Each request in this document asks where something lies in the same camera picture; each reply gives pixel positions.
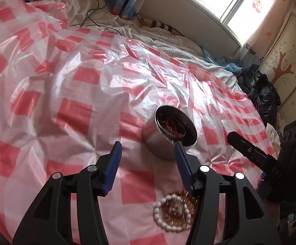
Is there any amber bead bracelet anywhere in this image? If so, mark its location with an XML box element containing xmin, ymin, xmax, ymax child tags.
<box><xmin>162</xmin><ymin>190</ymin><xmax>198</xmax><ymax>229</ymax></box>

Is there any white pearl bracelet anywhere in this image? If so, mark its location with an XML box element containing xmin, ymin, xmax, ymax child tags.
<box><xmin>153</xmin><ymin>193</ymin><xmax>192</xmax><ymax>233</ymax></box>

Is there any striped pillow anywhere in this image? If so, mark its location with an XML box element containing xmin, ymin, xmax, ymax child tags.
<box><xmin>137</xmin><ymin>15</ymin><xmax>184</xmax><ymax>37</ymax></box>

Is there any blue plastic bag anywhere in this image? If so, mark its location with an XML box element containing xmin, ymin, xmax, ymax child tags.
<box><xmin>200</xmin><ymin>46</ymin><xmax>242</xmax><ymax>76</ymax></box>

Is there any cartoon curtain right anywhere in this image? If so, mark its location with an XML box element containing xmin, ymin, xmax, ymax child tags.
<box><xmin>239</xmin><ymin>0</ymin><xmax>295</xmax><ymax>69</ymax></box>

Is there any white bed quilt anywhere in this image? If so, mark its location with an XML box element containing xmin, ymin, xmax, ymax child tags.
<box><xmin>53</xmin><ymin>0</ymin><xmax>242</xmax><ymax>92</ymax></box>

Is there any round metal tin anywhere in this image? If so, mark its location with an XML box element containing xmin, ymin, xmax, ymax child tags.
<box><xmin>141</xmin><ymin>105</ymin><xmax>198</xmax><ymax>160</ymax></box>

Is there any red braided bracelet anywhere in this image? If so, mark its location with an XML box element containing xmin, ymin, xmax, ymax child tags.
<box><xmin>160</xmin><ymin>118</ymin><xmax>187</xmax><ymax>138</ymax></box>

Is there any black charger cable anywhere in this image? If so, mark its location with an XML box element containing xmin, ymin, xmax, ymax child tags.
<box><xmin>68</xmin><ymin>0</ymin><xmax>124</xmax><ymax>35</ymax></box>

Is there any wardrobe with tree decal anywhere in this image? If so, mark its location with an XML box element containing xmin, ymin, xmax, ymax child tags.
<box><xmin>259</xmin><ymin>15</ymin><xmax>296</xmax><ymax>102</ymax></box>

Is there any black down jacket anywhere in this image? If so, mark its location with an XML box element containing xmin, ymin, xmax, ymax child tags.
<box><xmin>236</xmin><ymin>71</ymin><xmax>281</xmax><ymax>127</ymax></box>

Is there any red white checkered plastic sheet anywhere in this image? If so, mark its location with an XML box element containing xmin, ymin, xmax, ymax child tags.
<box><xmin>0</xmin><ymin>0</ymin><xmax>274</xmax><ymax>244</ymax></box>

